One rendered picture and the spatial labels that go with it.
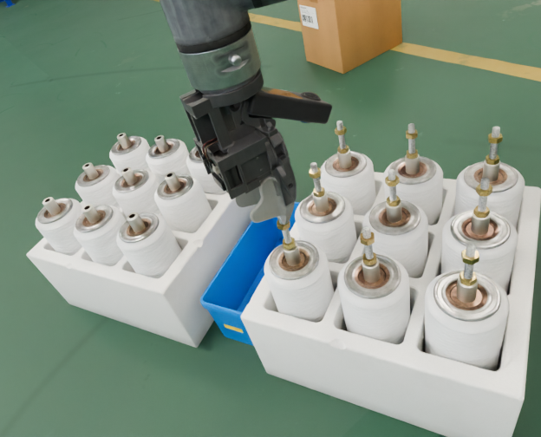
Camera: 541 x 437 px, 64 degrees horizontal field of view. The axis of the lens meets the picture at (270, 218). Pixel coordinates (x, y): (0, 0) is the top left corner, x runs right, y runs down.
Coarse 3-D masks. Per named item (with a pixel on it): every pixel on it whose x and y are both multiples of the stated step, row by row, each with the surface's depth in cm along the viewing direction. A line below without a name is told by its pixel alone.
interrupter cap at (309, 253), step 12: (300, 240) 67; (276, 252) 66; (300, 252) 65; (312, 252) 64; (276, 264) 64; (288, 264) 64; (300, 264) 64; (312, 264) 63; (276, 276) 63; (288, 276) 62; (300, 276) 61
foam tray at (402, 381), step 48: (384, 192) 81; (528, 192) 73; (432, 240) 72; (528, 240) 66; (336, 288) 68; (528, 288) 60; (288, 336) 65; (336, 336) 61; (528, 336) 55; (336, 384) 69; (384, 384) 62; (432, 384) 56; (480, 384) 52; (480, 432) 59
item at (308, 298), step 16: (304, 240) 67; (320, 256) 64; (320, 272) 62; (272, 288) 64; (288, 288) 62; (304, 288) 62; (320, 288) 63; (288, 304) 65; (304, 304) 64; (320, 304) 65; (320, 320) 67
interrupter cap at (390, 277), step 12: (348, 264) 61; (360, 264) 61; (384, 264) 60; (396, 264) 59; (348, 276) 60; (360, 276) 59; (384, 276) 58; (396, 276) 58; (348, 288) 58; (360, 288) 58; (372, 288) 57; (384, 288) 57; (396, 288) 57
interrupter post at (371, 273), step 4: (364, 264) 57; (376, 264) 56; (364, 268) 57; (368, 268) 56; (372, 268) 56; (376, 268) 57; (364, 272) 58; (368, 272) 57; (372, 272) 57; (376, 272) 57; (364, 276) 58; (368, 276) 57; (372, 276) 57; (376, 276) 58; (380, 276) 58; (368, 280) 58; (372, 280) 58; (376, 280) 58
